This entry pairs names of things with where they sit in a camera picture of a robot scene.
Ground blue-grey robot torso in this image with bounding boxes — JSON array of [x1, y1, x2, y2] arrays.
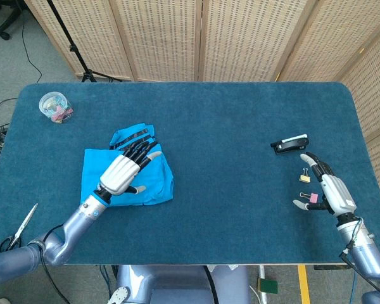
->
[[107, 264, 251, 304]]

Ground thin black floor cable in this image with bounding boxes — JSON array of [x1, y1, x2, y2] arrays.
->
[[20, 12, 44, 84]]

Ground black stapler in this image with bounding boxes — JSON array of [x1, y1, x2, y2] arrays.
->
[[270, 133, 310, 156]]

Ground clear plastic clip jar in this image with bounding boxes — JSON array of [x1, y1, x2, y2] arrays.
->
[[39, 91, 75, 125]]

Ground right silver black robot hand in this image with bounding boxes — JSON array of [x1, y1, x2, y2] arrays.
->
[[292, 151, 358, 218]]

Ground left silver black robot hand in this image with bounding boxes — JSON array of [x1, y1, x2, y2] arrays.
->
[[96, 139, 164, 201]]

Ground blue carpet table cover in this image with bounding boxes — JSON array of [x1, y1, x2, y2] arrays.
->
[[0, 81, 380, 266]]

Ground green box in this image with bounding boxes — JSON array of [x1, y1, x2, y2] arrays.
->
[[256, 278, 279, 294]]

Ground black-handled scissors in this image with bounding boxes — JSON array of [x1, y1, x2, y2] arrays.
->
[[0, 203, 39, 253]]

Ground yellow floor tape strip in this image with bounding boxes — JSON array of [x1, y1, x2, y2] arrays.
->
[[296, 264, 312, 304]]

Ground black office chair base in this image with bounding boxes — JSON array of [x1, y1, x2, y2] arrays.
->
[[0, 0, 28, 41]]

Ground blue printed T-shirt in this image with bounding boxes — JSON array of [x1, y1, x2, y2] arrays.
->
[[81, 122, 175, 207]]

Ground pink binder clip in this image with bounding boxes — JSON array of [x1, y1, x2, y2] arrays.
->
[[299, 191, 319, 205]]

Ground black tripod stand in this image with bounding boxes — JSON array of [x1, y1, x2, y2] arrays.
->
[[46, 0, 123, 83]]

